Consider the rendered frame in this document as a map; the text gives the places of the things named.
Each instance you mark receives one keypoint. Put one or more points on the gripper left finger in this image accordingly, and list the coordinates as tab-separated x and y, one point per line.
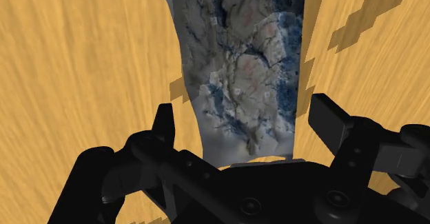
147	159

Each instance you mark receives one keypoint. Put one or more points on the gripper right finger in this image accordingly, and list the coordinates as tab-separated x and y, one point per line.
352	139

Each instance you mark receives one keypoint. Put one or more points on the grey blue patterned robot stand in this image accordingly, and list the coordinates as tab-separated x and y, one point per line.
242	65

